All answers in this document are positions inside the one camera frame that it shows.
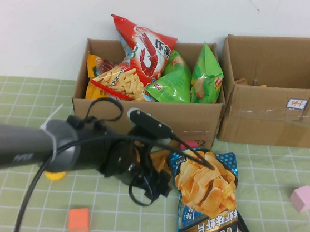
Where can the cardboard box holding chip bags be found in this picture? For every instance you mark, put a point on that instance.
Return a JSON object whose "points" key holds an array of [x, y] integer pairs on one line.
{"points": [[188, 119]]}

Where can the light pink foam cube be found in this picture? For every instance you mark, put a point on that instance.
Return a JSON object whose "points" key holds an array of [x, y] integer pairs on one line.
{"points": [[303, 198]]}

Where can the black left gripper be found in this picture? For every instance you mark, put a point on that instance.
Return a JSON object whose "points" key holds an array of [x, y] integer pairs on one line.
{"points": [[124, 160]]}

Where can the green chip bag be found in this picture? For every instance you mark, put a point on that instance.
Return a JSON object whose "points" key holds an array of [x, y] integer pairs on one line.
{"points": [[205, 71], [172, 87]]}

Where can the yellow orange snack bag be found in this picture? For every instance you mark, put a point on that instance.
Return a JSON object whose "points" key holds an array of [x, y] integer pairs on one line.
{"points": [[90, 92]]}

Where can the small gold snack packet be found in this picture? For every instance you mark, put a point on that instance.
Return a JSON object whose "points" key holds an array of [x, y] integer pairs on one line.
{"points": [[158, 161]]}

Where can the yellow rubber duck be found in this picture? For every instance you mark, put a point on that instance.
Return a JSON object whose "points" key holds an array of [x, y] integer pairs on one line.
{"points": [[54, 176]]}

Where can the blue Vikar chips bag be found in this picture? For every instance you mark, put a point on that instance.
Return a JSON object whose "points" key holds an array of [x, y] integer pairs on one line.
{"points": [[208, 189]]}

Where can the white zip tie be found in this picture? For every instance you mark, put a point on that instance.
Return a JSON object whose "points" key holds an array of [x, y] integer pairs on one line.
{"points": [[53, 146]]}

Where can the cardboard box with clear tape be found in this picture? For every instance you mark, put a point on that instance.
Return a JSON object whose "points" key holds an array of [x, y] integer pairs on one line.
{"points": [[254, 124]]}

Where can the orange foam cube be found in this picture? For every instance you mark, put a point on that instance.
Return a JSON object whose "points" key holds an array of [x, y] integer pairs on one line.
{"points": [[78, 220]]}

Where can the fries print snack bag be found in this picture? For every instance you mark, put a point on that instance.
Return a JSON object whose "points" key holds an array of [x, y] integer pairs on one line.
{"points": [[125, 83]]}

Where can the red shrimp stick bag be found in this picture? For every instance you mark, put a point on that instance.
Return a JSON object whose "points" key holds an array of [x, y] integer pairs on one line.
{"points": [[145, 50]]}

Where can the magenta foam cube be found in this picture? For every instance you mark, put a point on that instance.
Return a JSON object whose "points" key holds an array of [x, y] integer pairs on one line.
{"points": [[191, 144]]}

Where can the white blue-edged label sticker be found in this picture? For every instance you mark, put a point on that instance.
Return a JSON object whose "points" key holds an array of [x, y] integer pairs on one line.
{"points": [[297, 104]]}

